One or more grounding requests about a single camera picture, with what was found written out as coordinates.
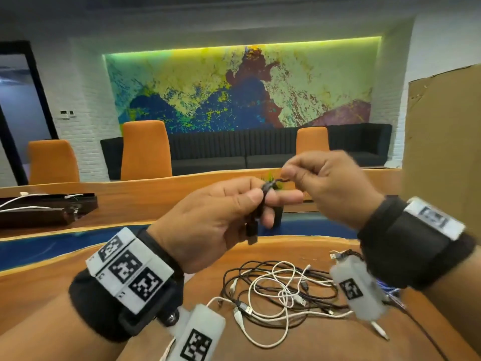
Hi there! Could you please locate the person's right hand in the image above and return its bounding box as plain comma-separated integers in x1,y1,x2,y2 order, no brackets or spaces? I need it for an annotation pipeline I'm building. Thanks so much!
281,150,386,231

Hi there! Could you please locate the person's left hand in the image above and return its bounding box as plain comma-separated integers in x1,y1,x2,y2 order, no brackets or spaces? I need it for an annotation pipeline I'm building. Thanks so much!
146,176,304,274

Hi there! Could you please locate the pile of cables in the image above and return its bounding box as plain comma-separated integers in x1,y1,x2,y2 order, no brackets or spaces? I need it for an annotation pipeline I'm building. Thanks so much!
206,259,391,349

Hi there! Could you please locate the blue cable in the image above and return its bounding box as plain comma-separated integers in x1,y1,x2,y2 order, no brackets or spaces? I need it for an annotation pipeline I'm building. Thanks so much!
375,280,401,297

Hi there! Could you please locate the person's left forearm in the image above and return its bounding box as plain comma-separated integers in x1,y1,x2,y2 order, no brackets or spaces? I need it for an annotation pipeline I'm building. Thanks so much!
0,293,132,361

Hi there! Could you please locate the person's right forearm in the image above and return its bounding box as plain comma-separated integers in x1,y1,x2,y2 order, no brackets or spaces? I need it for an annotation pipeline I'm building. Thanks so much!
422,244,481,346

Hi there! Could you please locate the green potted plant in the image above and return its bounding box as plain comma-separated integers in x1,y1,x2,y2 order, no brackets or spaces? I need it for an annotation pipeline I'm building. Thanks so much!
263,169,285,229

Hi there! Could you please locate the black sofa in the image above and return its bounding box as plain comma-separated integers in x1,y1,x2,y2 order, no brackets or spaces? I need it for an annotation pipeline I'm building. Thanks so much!
100,123,393,181

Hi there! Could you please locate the black right wristband with marker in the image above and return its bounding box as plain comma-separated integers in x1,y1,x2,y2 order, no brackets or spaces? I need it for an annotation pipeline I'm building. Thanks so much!
357,195,477,291

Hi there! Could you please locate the tall orange chair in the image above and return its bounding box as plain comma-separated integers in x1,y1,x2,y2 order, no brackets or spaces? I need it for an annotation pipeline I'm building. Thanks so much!
120,120,173,181

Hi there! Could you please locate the brown cardboard sheet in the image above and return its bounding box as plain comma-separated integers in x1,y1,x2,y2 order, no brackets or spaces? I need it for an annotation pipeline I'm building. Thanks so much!
400,63,481,241

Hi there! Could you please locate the black left wristband with markers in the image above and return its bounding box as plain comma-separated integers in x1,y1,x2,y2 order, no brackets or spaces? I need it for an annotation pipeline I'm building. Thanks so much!
68,226,185,342

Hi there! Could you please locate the dark brown leather case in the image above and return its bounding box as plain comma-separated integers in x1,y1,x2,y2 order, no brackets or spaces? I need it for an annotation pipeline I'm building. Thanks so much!
0,192,98,229

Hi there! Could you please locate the colourful abstract wall painting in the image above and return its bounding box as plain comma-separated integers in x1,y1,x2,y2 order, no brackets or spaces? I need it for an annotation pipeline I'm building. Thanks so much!
103,36,381,134

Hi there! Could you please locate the black door frame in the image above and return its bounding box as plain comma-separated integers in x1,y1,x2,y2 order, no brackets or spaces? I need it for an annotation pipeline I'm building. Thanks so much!
0,41,59,187

